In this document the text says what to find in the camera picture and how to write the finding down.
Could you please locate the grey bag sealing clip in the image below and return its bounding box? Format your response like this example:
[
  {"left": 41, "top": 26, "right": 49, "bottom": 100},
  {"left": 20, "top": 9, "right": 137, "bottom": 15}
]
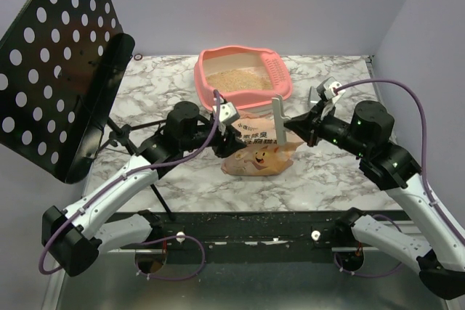
[{"left": 271, "top": 94, "right": 289, "bottom": 146}]

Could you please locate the silver metal litter scoop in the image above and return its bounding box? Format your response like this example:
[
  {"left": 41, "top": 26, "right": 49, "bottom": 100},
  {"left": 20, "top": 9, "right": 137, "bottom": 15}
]
[{"left": 307, "top": 86, "right": 320, "bottom": 109}]

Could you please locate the clean litter in box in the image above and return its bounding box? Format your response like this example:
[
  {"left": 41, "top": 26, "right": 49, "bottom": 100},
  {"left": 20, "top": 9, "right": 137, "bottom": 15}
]
[{"left": 206, "top": 70, "right": 272, "bottom": 93}]

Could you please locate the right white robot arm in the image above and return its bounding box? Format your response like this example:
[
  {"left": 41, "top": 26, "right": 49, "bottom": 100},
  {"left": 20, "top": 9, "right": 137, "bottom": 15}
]
[{"left": 283, "top": 100, "right": 464, "bottom": 300}]

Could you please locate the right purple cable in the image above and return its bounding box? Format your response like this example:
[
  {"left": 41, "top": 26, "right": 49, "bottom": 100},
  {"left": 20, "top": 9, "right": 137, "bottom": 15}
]
[{"left": 333, "top": 78, "right": 465, "bottom": 277}]

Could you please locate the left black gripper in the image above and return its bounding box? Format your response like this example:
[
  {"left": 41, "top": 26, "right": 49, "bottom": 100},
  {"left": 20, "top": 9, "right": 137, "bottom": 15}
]
[{"left": 180, "top": 120, "right": 247, "bottom": 159}]

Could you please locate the beige cat litter bag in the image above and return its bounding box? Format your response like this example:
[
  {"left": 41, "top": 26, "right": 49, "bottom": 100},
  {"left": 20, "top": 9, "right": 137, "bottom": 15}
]
[{"left": 221, "top": 113, "right": 303, "bottom": 176}]

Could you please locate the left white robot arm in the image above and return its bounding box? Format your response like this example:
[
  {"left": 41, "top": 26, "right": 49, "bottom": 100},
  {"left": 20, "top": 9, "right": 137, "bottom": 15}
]
[{"left": 39, "top": 97, "right": 246, "bottom": 277}]

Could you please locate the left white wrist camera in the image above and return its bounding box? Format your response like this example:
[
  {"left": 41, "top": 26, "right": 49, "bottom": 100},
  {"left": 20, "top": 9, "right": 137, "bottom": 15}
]
[{"left": 214, "top": 102, "right": 240, "bottom": 134}]

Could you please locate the black perforated music stand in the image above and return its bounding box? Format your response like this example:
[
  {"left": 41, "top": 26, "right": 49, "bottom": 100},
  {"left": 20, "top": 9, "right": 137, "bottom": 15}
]
[{"left": 0, "top": 0, "right": 187, "bottom": 221}]

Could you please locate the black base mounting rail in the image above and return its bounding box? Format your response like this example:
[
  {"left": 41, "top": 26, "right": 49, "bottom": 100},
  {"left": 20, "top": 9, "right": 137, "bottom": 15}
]
[{"left": 119, "top": 211, "right": 404, "bottom": 264}]

